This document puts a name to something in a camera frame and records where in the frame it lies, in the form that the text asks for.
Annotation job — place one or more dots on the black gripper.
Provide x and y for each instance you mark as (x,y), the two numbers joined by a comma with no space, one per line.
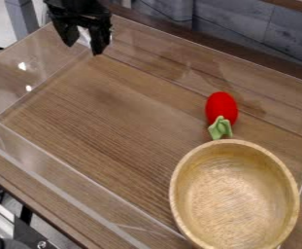
(85,13)

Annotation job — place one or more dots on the red felt fruit green stem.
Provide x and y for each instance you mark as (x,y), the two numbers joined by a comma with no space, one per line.
(221,114)

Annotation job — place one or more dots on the clear acrylic tray walls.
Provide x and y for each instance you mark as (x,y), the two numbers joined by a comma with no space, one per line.
(94,125)

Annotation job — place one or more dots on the black metal table leg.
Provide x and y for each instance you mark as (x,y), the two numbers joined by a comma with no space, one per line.
(25,216)

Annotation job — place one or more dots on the wooden bowl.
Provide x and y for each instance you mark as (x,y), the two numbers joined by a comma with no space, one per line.
(233,197)

